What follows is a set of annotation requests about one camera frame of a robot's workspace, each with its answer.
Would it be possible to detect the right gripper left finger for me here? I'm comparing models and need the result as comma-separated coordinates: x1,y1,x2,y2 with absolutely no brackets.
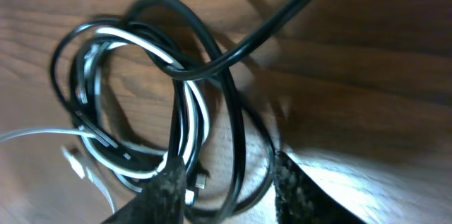
104,157,186,224

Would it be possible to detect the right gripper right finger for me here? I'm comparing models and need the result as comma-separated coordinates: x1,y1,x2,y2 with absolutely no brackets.
274,151,364,224

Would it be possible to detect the white usb cable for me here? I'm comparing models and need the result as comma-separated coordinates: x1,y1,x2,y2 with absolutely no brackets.
0,25,211,214

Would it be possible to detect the black usb cable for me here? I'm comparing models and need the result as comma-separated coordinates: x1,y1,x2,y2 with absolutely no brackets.
49,0,347,224

